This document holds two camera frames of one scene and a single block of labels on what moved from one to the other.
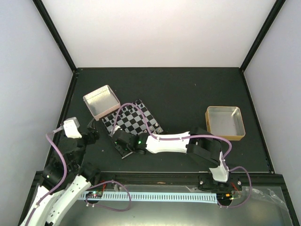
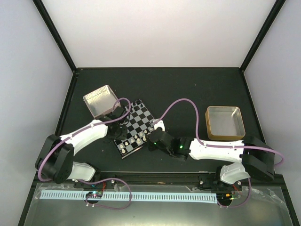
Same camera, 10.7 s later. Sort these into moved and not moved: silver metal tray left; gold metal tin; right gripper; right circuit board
Moved: right gripper
Not moved: gold metal tin; right circuit board; silver metal tray left
